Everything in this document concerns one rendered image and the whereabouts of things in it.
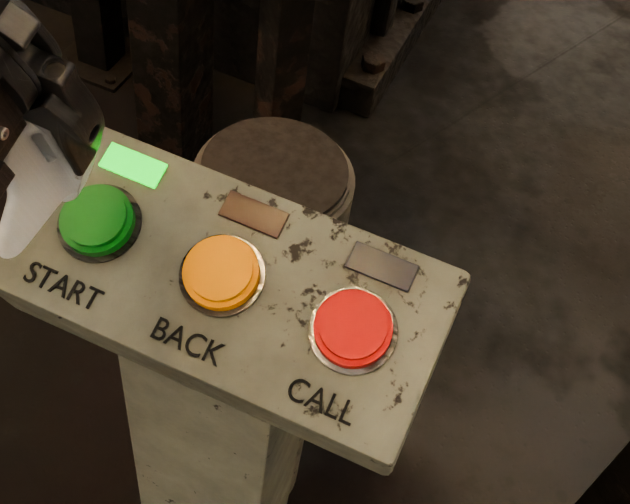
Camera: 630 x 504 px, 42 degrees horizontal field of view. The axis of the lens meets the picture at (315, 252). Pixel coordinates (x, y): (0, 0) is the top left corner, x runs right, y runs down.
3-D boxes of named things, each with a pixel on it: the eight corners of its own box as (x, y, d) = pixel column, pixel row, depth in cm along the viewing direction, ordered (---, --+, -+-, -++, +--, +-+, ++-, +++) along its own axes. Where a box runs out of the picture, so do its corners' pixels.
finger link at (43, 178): (9, 278, 38) (-91, 194, 30) (73, 172, 40) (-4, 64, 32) (66, 304, 38) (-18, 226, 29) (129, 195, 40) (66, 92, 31)
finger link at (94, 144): (13, 155, 35) (-89, 32, 27) (34, 121, 36) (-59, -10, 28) (108, 194, 34) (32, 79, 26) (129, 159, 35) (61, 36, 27)
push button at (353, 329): (333, 286, 44) (332, 275, 42) (403, 315, 43) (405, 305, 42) (302, 354, 43) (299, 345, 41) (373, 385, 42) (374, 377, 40)
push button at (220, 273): (208, 234, 45) (202, 221, 44) (274, 261, 45) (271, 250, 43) (174, 298, 44) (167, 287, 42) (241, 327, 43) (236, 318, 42)
